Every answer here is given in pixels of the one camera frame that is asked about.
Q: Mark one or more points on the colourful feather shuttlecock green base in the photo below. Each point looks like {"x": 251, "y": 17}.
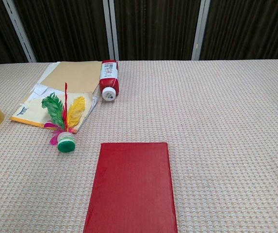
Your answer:
{"x": 66, "y": 145}

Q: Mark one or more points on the red bottle white cap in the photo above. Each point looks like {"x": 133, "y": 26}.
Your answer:
{"x": 108, "y": 81}

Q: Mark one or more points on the red hardcover book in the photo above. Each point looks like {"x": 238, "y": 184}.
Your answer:
{"x": 131, "y": 189}

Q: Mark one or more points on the brown kraft envelope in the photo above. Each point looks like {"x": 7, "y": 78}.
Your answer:
{"x": 78, "y": 75}

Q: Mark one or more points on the beige woven tablecloth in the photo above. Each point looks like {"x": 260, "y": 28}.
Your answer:
{"x": 226, "y": 145}

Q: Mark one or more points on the cream paper sheets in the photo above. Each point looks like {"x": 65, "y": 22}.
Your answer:
{"x": 50, "y": 72}

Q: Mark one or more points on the white printed paper sheet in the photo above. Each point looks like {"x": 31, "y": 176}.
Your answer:
{"x": 40, "y": 89}

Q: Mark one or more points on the grey partition post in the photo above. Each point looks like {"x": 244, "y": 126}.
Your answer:
{"x": 17, "y": 26}
{"x": 200, "y": 29}
{"x": 110, "y": 29}

